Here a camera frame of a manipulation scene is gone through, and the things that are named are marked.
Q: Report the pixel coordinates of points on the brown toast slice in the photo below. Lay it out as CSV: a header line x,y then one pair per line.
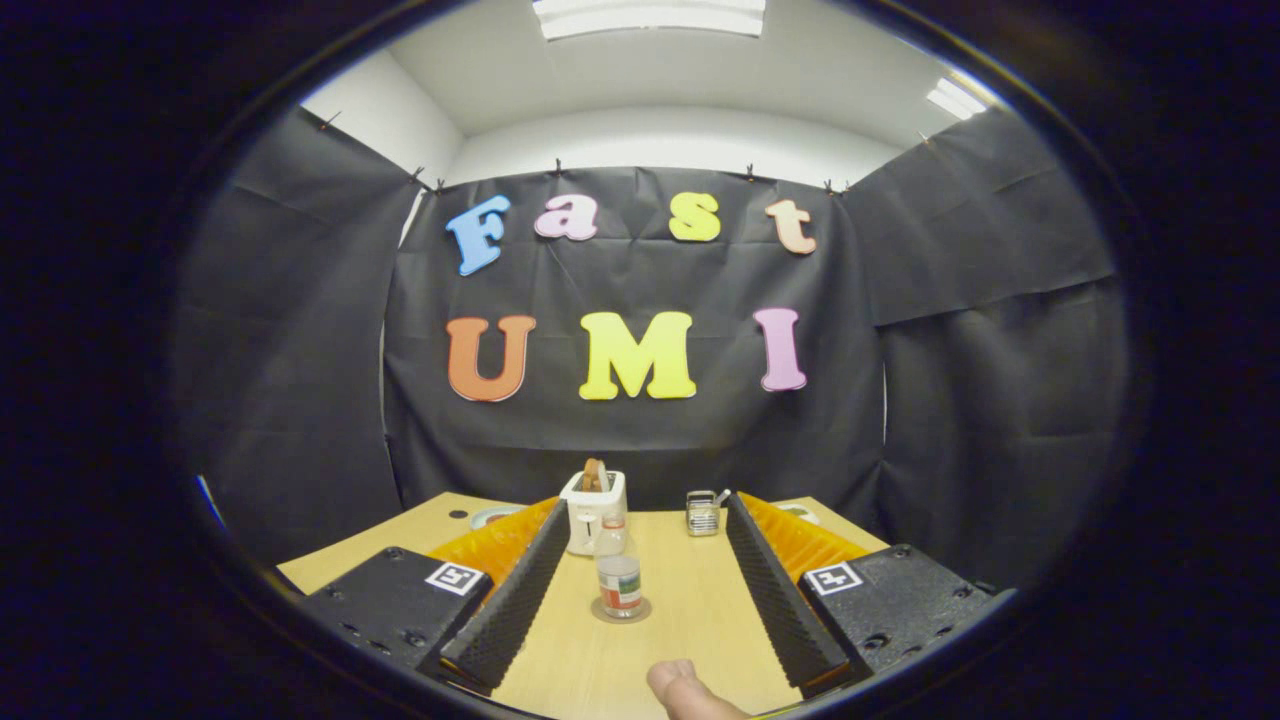
x,y
593,475

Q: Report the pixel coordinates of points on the clear plastic juice bottle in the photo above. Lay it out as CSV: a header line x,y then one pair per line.
x,y
620,590

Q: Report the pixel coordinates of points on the wooden table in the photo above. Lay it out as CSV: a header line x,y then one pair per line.
x,y
700,620

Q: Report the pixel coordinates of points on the pale green plate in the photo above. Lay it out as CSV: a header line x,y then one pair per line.
x,y
490,517

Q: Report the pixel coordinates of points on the white divided tray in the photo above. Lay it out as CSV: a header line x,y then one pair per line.
x,y
803,514

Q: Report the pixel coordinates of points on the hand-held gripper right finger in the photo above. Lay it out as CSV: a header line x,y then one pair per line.
x,y
785,620

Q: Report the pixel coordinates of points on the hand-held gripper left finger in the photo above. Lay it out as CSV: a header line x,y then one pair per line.
x,y
510,620

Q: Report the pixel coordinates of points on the large ceiling light panel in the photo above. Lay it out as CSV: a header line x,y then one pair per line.
x,y
650,18

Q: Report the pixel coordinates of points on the round brown coaster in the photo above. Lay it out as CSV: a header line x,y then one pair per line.
x,y
645,609

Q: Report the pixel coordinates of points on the white toaster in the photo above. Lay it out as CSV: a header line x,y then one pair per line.
x,y
580,520

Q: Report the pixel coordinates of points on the small ceiling light panel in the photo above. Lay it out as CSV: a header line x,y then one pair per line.
x,y
957,98

